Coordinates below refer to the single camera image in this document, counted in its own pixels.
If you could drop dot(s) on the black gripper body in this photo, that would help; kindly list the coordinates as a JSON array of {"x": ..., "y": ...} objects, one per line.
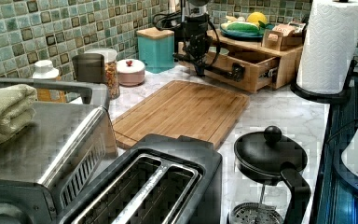
[{"x": 192, "y": 32}]

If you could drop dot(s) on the wooden drawer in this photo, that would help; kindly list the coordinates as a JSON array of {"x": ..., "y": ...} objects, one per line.
[{"x": 245, "y": 69}]

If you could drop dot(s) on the wooden drawer cabinet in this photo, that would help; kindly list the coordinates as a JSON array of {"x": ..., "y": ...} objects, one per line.
[{"x": 289, "y": 59}]

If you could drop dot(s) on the teal canister wooden lid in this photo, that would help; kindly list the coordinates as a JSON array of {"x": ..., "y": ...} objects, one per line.
[{"x": 155, "y": 49}]

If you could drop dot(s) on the wooden cutting board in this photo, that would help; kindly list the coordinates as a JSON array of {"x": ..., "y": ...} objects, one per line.
[{"x": 182, "y": 108}]

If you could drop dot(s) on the blue plate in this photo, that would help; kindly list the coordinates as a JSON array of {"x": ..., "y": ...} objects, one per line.
[{"x": 259, "y": 34}]

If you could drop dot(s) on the toy lemon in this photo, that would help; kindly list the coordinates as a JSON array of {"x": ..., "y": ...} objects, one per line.
[{"x": 256, "y": 18}]

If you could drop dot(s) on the glass cereal jar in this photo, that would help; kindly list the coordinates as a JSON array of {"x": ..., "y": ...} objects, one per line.
[{"x": 110, "y": 69}]

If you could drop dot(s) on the tea bag box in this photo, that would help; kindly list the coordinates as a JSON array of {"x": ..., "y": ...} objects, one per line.
[{"x": 284, "y": 36}]

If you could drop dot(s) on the dark metal cup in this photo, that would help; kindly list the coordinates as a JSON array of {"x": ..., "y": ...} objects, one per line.
[{"x": 89, "y": 67}]

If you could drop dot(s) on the paper towel roll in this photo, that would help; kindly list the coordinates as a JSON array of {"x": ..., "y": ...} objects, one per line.
[{"x": 329, "y": 46}]

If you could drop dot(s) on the black toaster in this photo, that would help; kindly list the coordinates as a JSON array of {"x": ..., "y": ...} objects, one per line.
[{"x": 160, "y": 180}]

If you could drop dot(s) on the white cap bottle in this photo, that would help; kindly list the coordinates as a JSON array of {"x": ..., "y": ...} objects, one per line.
[{"x": 45, "y": 71}]

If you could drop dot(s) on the black paper towel holder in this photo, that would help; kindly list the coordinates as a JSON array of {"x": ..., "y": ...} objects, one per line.
[{"x": 327, "y": 98}]

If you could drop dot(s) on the black french press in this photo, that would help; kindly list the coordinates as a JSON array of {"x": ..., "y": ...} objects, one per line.
[{"x": 269, "y": 157}]

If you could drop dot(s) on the folded beige towel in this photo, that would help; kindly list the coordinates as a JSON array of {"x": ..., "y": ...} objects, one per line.
[{"x": 16, "y": 109}]

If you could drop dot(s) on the stainless toaster oven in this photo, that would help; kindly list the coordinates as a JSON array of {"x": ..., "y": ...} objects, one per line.
[{"x": 48, "y": 163}]

